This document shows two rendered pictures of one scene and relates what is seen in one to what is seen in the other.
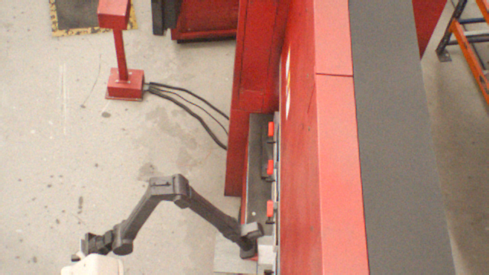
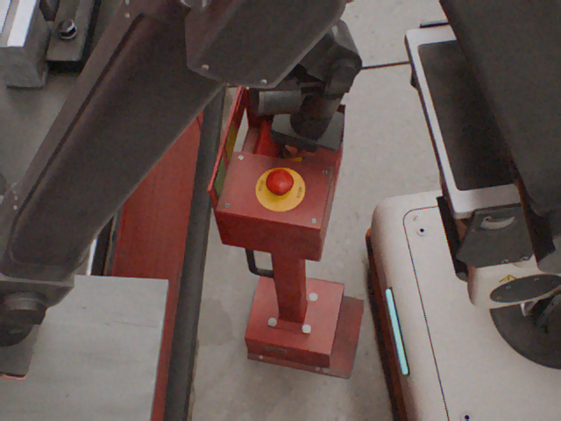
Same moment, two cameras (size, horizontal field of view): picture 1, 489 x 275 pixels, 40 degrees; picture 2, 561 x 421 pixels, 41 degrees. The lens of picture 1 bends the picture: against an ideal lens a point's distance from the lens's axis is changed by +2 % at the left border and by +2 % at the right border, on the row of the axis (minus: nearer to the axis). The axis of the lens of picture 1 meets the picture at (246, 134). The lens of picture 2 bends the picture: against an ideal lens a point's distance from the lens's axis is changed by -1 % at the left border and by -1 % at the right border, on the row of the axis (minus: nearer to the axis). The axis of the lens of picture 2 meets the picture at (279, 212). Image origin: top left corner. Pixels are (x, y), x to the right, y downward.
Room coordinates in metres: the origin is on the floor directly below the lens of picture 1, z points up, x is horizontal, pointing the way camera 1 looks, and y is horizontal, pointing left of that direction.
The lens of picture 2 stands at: (1.40, 0.26, 1.76)
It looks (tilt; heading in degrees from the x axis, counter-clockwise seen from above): 63 degrees down; 192
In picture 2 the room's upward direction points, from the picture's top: 6 degrees counter-clockwise
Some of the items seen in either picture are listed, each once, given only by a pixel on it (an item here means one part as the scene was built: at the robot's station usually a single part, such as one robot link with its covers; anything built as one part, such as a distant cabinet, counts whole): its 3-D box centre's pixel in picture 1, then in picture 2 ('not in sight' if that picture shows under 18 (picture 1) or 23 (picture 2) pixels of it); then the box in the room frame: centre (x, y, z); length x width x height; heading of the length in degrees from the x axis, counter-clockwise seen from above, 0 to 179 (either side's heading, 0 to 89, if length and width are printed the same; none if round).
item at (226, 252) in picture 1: (245, 253); (36, 353); (1.22, -0.06, 1.00); 0.26 x 0.18 x 0.01; 94
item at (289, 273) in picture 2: not in sight; (288, 263); (0.83, 0.14, 0.39); 0.05 x 0.05 x 0.54; 85
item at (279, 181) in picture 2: not in sight; (280, 185); (0.88, 0.15, 0.79); 0.04 x 0.04 x 0.04
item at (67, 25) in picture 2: not in sight; (67, 28); (0.72, -0.18, 0.91); 0.03 x 0.03 x 0.02
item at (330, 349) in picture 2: not in sight; (306, 321); (0.84, 0.17, 0.06); 0.25 x 0.20 x 0.12; 85
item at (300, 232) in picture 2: not in sight; (281, 171); (0.83, 0.14, 0.75); 0.20 x 0.16 x 0.18; 175
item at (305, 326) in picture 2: not in sight; (293, 309); (0.83, 0.14, 0.13); 0.10 x 0.10 x 0.01; 85
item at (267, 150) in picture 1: (267, 152); not in sight; (1.82, -0.11, 0.89); 0.30 x 0.05 x 0.03; 4
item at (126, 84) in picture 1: (119, 47); not in sight; (2.81, 0.87, 0.41); 0.25 x 0.20 x 0.83; 94
